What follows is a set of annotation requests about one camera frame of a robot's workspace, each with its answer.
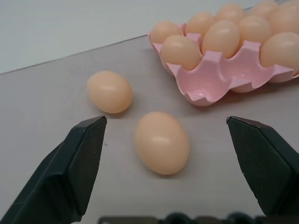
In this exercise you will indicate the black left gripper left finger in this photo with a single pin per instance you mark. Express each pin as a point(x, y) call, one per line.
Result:
point(63, 172)

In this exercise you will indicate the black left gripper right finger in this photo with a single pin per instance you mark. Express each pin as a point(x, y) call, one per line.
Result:
point(268, 168)

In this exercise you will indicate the pink egg carton tray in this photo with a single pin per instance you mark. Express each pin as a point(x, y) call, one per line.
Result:
point(210, 77)

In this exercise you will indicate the beige egg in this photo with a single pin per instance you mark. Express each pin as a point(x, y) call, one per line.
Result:
point(181, 51)
point(109, 92)
point(280, 50)
point(286, 19)
point(230, 11)
point(220, 38)
point(161, 142)
point(264, 8)
point(254, 29)
point(199, 23)
point(164, 31)

